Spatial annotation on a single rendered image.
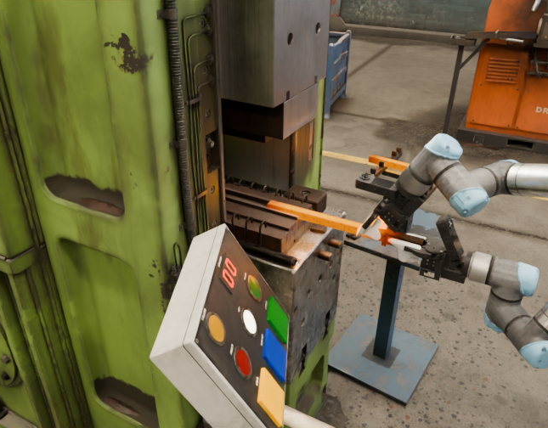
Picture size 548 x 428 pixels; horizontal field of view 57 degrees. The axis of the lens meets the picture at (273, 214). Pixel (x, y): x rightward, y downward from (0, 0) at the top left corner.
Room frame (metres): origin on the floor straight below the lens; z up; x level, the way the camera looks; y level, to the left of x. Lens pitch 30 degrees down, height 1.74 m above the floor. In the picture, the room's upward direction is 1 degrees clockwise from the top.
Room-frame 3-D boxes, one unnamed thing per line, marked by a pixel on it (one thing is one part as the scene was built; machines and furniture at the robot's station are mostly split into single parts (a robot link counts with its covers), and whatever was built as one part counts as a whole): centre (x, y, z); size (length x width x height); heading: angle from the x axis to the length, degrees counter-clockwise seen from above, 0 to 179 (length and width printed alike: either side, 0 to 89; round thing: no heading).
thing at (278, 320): (0.81, -0.01, 1.01); 0.07 x 0.05 x 0.07; 177
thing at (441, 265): (1.08, -0.45, 0.98); 0.12 x 0.08 x 0.09; 62
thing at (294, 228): (1.35, 0.12, 0.96); 0.42 x 0.20 x 0.09; 62
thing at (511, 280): (1.00, -0.59, 0.98); 0.11 x 0.08 x 0.09; 62
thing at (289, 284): (1.41, 0.10, 0.69); 0.56 x 0.38 x 0.45; 62
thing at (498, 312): (0.98, -0.59, 0.89); 0.11 x 0.08 x 0.11; 10
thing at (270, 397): (0.61, 0.00, 1.01); 0.07 x 0.05 x 0.07; 177
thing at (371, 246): (1.69, -0.50, 0.68); 0.40 x 0.30 x 0.02; 146
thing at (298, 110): (1.35, 0.12, 1.32); 0.42 x 0.20 x 0.10; 62
